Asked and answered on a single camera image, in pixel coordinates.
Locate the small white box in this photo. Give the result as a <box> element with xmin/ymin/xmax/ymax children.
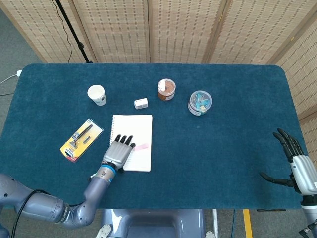
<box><xmin>134</xmin><ymin>97</ymin><xmax>149</xmax><ymax>111</ymax></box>

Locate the white table leg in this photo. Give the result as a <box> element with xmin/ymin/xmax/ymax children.
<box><xmin>211</xmin><ymin>209</ymin><xmax>219</xmax><ymax>238</ymax></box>

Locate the bamboo folding screen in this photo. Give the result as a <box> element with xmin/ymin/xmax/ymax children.
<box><xmin>0</xmin><ymin>0</ymin><xmax>317</xmax><ymax>119</ymax></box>

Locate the white flower-print paper cup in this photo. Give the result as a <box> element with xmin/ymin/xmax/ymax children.
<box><xmin>87</xmin><ymin>84</ymin><xmax>107</xmax><ymax>107</ymax></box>

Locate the blue table cloth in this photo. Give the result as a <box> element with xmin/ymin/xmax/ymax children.
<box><xmin>0</xmin><ymin>63</ymin><xmax>310</xmax><ymax>211</ymax></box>

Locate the thin black cable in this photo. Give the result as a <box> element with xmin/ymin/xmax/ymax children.
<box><xmin>51</xmin><ymin>0</ymin><xmax>73</xmax><ymax>63</ymax></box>

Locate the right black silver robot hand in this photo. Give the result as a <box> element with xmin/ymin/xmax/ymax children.
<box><xmin>259</xmin><ymin>127</ymin><xmax>317</xmax><ymax>195</ymax></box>

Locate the brown-filled clear plastic jar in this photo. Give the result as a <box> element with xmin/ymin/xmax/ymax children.
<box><xmin>157</xmin><ymin>78</ymin><xmax>177</xmax><ymax>102</ymax></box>

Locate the clear jar of binder clips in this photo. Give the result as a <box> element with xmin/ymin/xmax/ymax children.
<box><xmin>187</xmin><ymin>90</ymin><xmax>213</xmax><ymax>116</ymax></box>

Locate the razor in yellow blister pack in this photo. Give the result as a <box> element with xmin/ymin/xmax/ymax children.
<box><xmin>60</xmin><ymin>118</ymin><xmax>105</xmax><ymax>163</ymax></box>

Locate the grey-blue robot torso base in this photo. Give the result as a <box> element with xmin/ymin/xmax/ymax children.
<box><xmin>95</xmin><ymin>209</ymin><xmax>216</xmax><ymax>238</ymax></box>

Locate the black tripod stand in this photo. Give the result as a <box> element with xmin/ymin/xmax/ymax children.
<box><xmin>54</xmin><ymin>0</ymin><xmax>94</xmax><ymax>64</ymax></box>

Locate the white power plug with cord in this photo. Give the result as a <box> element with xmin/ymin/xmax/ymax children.
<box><xmin>0</xmin><ymin>70</ymin><xmax>23</xmax><ymax>85</ymax></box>

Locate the white spiral notebook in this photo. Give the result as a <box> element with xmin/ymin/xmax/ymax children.
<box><xmin>108</xmin><ymin>114</ymin><xmax>153</xmax><ymax>173</ymax></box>

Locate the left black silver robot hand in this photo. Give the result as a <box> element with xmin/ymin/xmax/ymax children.
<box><xmin>102</xmin><ymin>134</ymin><xmax>136</xmax><ymax>174</ymax></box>

